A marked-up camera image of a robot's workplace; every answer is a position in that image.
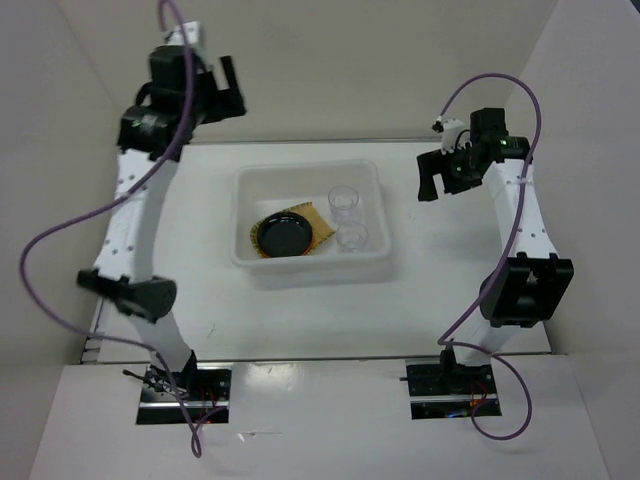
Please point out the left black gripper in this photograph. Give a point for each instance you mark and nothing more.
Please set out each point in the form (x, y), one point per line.
(230, 101)

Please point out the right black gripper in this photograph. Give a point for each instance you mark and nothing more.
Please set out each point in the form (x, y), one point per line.
(434, 162)

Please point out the clear plastic cup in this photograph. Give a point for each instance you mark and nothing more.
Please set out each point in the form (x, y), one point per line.
(352, 237)
(344, 202)

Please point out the translucent plastic bin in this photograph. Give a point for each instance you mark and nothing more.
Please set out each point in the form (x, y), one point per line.
(261, 190)

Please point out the woven bamboo tray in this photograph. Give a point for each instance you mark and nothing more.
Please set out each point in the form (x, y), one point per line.
(322, 231)

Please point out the black plate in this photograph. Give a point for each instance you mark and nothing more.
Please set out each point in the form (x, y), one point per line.
(284, 234)

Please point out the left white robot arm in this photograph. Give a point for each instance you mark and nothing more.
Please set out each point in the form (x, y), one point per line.
(152, 134)

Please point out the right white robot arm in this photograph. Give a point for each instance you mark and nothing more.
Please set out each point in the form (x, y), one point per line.
(526, 287)

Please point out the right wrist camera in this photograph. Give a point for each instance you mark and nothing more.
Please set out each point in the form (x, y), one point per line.
(454, 134)

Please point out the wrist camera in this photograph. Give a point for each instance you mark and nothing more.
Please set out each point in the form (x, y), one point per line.
(454, 134)
(189, 33)

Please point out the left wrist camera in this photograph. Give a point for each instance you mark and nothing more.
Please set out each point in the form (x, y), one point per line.
(189, 33)

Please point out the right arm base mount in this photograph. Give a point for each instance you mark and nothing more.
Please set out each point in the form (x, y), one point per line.
(440, 391)

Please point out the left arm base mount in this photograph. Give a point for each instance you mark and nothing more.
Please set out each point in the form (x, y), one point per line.
(207, 400)

